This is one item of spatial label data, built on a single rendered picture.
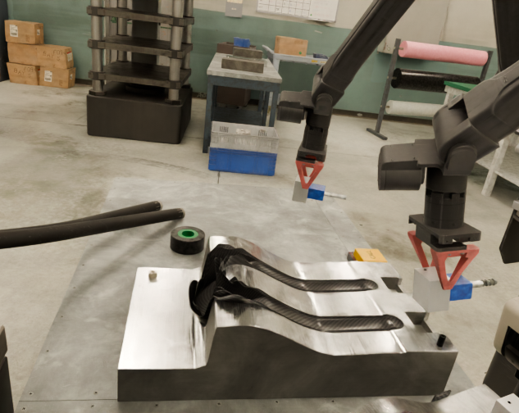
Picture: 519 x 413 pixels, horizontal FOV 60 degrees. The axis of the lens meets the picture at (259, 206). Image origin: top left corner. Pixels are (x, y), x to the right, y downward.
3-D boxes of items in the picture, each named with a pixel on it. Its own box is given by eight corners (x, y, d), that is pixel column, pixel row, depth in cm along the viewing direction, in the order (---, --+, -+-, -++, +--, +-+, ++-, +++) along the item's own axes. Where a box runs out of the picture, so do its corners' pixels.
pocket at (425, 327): (423, 329, 78) (429, 312, 77) (438, 351, 73) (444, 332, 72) (398, 329, 77) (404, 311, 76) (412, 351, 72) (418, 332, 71)
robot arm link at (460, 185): (475, 152, 62) (464, 145, 68) (423, 152, 63) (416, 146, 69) (471, 200, 64) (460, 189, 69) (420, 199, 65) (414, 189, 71)
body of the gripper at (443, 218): (439, 248, 64) (443, 198, 62) (407, 225, 74) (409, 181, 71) (481, 243, 65) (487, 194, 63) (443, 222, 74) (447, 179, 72)
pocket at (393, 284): (397, 293, 88) (402, 277, 86) (409, 310, 83) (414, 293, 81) (375, 292, 87) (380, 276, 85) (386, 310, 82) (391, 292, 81)
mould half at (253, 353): (380, 298, 95) (395, 242, 90) (442, 395, 71) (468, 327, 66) (137, 293, 86) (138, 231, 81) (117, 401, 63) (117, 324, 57)
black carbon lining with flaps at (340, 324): (371, 287, 86) (382, 242, 82) (407, 344, 71) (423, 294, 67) (187, 282, 80) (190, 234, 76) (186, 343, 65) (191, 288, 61)
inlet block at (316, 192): (343, 203, 115) (348, 183, 113) (343, 211, 110) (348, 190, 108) (293, 193, 117) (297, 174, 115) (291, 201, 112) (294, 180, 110)
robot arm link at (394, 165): (481, 149, 56) (469, 105, 61) (386, 151, 58) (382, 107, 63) (460, 208, 65) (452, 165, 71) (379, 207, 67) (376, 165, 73)
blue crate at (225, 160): (270, 163, 441) (274, 141, 432) (274, 177, 403) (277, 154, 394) (209, 156, 435) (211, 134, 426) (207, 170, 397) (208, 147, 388)
